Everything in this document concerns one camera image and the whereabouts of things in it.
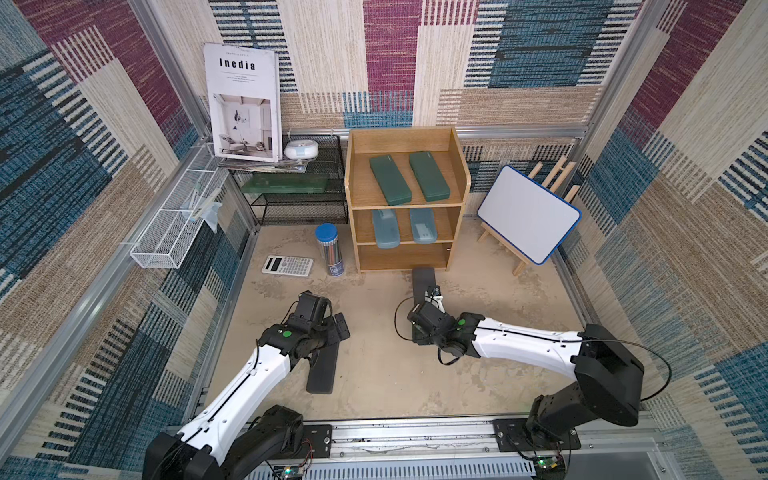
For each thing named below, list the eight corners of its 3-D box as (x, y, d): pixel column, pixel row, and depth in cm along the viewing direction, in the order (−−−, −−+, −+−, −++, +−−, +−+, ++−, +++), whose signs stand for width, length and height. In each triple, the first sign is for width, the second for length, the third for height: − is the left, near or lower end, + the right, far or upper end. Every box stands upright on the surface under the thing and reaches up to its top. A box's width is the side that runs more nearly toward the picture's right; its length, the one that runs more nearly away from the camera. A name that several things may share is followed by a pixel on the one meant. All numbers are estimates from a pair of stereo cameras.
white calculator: (261, 273, 109) (259, 270, 107) (268, 258, 113) (266, 254, 111) (311, 277, 107) (309, 273, 106) (315, 261, 112) (314, 258, 110)
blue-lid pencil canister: (324, 277, 106) (313, 239, 91) (327, 259, 111) (317, 221, 96) (343, 277, 106) (335, 239, 91) (345, 259, 111) (338, 221, 96)
